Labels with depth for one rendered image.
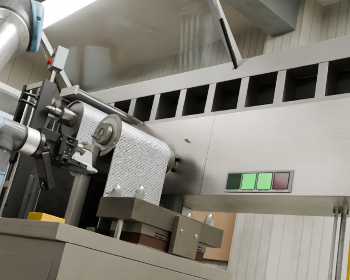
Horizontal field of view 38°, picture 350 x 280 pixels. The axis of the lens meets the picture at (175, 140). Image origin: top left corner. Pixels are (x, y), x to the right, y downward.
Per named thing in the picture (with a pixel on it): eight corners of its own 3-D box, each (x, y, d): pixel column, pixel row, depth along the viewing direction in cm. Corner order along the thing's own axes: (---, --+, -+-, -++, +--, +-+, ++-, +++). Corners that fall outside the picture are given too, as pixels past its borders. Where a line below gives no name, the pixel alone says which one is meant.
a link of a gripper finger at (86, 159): (105, 155, 152) (78, 145, 147) (100, 174, 150) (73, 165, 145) (100, 156, 155) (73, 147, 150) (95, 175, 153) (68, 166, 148)
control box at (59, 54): (43, 68, 220) (49, 48, 223) (57, 74, 223) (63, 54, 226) (49, 64, 214) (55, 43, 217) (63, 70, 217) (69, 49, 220)
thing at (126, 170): (101, 203, 157) (115, 146, 162) (154, 221, 172) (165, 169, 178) (101, 203, 156) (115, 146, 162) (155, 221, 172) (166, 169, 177)
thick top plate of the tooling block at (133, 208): (95, 216, 150) (100, 196, 152) (185, 244, 176) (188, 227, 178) (130, 218, 139) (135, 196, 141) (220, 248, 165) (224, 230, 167)
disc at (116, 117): (87, 156, 170) (98, 116, 175) (88, 156, 171) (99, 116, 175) (114, 154, 160) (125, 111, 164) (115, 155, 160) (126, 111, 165)
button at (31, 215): (26, 220, 131) (28, 211, 132) (48, 226, 136) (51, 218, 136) (40, 221, 126) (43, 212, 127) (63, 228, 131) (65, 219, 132)
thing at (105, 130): (111, 124, 163) (102, 145, 163) (116, 126, 165) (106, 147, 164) (100, 119, 169) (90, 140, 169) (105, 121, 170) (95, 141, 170)
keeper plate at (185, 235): (167, 252, 148) (175, 215, 151) (190, 259, 154) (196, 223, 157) (173, 253, 146) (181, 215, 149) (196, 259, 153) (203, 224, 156)
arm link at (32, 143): (24, 150, 134) (9, 152, 140) (38, 155, 137) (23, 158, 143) (31, 124, 137) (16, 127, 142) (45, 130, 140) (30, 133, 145)
